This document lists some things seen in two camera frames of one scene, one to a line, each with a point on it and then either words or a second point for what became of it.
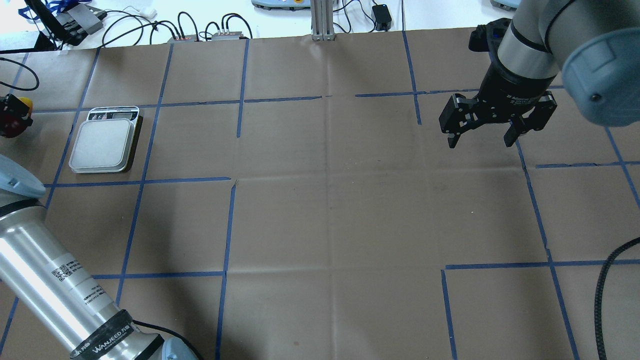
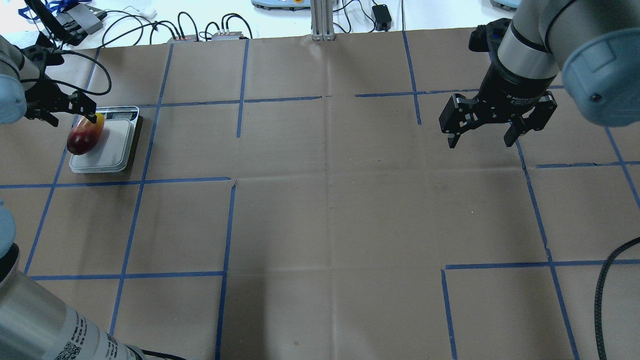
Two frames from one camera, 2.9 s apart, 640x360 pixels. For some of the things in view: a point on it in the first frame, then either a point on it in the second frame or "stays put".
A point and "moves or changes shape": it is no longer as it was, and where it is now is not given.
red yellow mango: [28, 102] moves or changes shape
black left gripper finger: [13, 116] → [43, 97]
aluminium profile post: [322, 21] stays put
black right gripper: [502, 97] stays put
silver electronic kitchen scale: [103, 143] stays put
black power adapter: [382, 17] stays put
